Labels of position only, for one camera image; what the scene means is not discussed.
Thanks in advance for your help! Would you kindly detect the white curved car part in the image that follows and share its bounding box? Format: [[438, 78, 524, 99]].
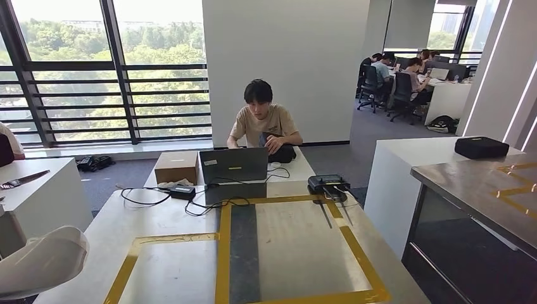
[[0, 225, 91, 301]]

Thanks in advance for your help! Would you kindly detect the steel workbench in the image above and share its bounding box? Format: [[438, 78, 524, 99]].
[[32, 180, 433, 304]]

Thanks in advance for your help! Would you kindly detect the dark flat metal part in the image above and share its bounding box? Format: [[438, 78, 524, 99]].
[[0, 169, 51, 191]]

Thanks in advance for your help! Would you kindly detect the black bag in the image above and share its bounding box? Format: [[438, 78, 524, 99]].
[[0, 133, 16, 168], [258, 131, 298, 165]]

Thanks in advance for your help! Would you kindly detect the person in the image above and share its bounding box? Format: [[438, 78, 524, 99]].
[[371, 52, 396, 87], [419, 49, 441, 64], [225, 78, 304, 165], [357, 52, 383, 99], [401, 56, 432, 106], [0, 122, 27, 168]]

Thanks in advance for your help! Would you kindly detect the white desk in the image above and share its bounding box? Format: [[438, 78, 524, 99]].
[[143, 146, 317, 199], [0, 156, 94, 260], [363, 136, 526, 260], [424, 79, 474, 127]]

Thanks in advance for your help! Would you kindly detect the grey laptop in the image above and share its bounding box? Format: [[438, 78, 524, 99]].
[[198, 146, 270, 187]]

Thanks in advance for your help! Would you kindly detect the black antenna device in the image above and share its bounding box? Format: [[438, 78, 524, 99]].
[[306, 174, 354, 230]]

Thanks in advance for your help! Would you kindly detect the cardboard box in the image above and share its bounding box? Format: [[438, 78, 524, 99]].
[[154, 150, 201, 186]]

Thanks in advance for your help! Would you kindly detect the black power adapter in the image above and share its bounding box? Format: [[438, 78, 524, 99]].
[[169, 185, 197, 202]]

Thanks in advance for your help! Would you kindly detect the white cloth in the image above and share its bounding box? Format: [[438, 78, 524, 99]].
[[156, 178, 195, 190]]

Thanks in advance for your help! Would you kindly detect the black office chair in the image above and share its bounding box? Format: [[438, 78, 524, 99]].
[[357, 64, 386, 115], [386, 71, 424, 125]]

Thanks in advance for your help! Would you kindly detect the black window railing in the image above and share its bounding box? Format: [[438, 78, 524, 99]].
[[0, 0, 213, 148]]

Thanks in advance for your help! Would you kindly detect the black gear pile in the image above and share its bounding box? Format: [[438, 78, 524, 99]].
[[75, 155, 116, 174]]

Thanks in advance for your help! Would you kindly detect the black backpack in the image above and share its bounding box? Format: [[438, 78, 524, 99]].
[[426, 115, 460, 135]]

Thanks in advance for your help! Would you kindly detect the steel table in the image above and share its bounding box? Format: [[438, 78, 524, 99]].
[[401, 151, 537, 304]]

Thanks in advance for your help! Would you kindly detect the black carrying case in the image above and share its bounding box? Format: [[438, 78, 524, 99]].
[[453, 136, 511, 161]]

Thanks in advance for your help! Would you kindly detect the black power cable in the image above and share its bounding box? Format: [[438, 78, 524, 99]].
[[120, 186, 172, 207], [184, 166, 292, 218]]

